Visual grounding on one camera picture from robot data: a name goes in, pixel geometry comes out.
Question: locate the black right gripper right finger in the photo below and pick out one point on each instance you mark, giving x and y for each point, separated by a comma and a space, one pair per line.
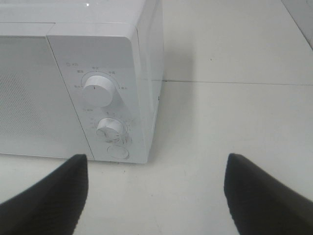
261, 205

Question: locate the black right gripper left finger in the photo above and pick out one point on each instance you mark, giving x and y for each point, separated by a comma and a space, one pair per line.
52, 206

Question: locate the round white door-release button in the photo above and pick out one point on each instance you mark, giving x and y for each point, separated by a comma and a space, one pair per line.
118, 152

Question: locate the white microwave door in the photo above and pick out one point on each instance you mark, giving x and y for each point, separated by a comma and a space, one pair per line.
37, 117

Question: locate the white timer knob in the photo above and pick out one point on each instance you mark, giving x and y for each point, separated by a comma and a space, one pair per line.
110, 129

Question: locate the upper white power knob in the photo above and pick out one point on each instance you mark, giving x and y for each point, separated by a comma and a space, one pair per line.
98, 91

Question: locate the white microwave oven body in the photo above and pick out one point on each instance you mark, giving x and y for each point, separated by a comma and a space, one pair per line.
121, 40

